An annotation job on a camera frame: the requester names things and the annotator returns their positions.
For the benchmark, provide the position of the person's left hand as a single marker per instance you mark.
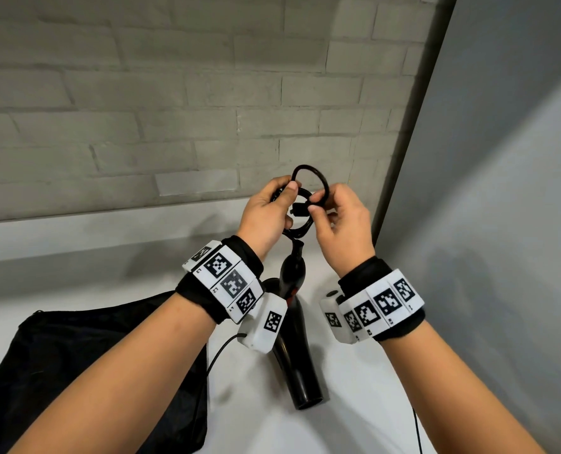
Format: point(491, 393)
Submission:
point(261, 217)

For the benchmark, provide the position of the person's right hand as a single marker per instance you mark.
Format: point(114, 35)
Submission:
point(346, 231)

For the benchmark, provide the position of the person's left thumb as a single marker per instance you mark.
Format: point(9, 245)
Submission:
point(287, 196)

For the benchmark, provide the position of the person's right thumb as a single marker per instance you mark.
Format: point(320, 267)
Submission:
point(319, 222)

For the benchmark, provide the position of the person's right forearm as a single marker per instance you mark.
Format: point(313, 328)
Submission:
point(450, 397)

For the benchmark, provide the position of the person's left forearm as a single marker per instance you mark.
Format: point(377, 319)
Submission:
point(119, 387)

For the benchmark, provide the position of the black wristband with marker blocks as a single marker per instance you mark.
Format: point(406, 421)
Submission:
point(384, 300)
point(226, 274)

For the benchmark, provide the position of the black hair dryer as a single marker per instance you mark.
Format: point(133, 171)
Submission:
point(299, 359)

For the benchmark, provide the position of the black fabric bag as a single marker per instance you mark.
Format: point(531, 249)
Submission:
point(49, 373)

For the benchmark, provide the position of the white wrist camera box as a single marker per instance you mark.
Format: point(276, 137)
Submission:
point(333, 319)
point(266, 323)

